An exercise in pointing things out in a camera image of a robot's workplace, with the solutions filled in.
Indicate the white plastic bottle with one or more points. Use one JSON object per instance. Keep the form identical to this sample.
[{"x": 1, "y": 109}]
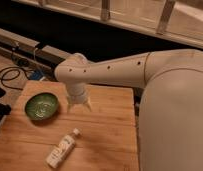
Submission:
[{"x": 65, "y": 146}]

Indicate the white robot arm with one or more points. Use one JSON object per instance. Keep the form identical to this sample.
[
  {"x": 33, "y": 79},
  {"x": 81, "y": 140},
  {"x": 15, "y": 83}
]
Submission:
[{"x": 171, "y": 107}]

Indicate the blue plug box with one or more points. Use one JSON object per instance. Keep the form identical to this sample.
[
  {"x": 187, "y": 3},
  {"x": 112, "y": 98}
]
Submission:
[{"x": 36, "y": 75}]

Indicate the green ceramic bowl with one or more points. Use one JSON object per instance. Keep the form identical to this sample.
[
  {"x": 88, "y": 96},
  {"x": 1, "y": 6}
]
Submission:
[{"x": 41, "y": 106}]

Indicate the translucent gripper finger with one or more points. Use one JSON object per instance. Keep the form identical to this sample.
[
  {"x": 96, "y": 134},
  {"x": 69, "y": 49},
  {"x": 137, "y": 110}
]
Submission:
[
  {"x": 87, "y": 104},
  {"x": 69, "y": 107}
]

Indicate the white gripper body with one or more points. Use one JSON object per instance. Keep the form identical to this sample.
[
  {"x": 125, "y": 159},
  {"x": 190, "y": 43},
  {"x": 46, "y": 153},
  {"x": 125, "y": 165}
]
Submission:
[{"x": 77, "y": 93}]

